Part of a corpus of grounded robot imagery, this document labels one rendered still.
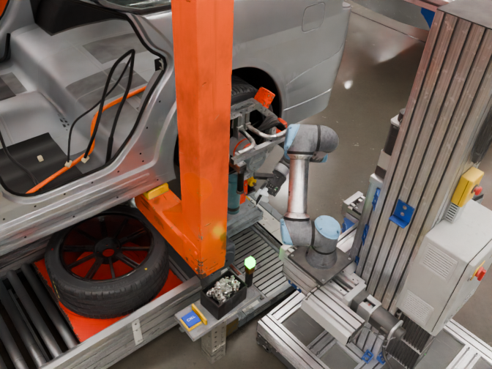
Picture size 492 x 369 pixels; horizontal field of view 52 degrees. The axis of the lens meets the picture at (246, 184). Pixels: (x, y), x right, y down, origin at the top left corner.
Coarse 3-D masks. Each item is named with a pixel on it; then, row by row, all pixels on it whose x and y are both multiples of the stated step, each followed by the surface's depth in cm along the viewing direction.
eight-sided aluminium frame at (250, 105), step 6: (240, 102) 276; (246, 102) 277; (252, 102) 278; (258, 102) 278; (234, 108) 274; (240, 108) 272; (246, 108) 274; (252, 108) 277; (258, 108) 280; (264, 108) 284; (234, 114) 270; (240, 114) 273; (264, 114) 287; (270, 114) 290; (270, 132) 301; (264, 138) 309; (270, 150) 310; (246, 174) 308; (252, 174) 311
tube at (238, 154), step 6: (240, 120) 275; (240, 126) 277; (240, 132) 276; (246, 132) 275; (252, 138) 270; (252, 144) 266; (240, 150) 262; (246, 150) 263; (234, 156) 263; (240, 156) 262
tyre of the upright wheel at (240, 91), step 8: (232, 80) 285; (240, 80) 290; (232, 88) 276; (240, 88) 278; (248, 88) 281; (232, 96) 273; (240, 96) 277; (248, 96) 282; (232, 104) 277; (272, 112) 305; (176, 144) 281; (176, 152) 284; (176, 160) 290
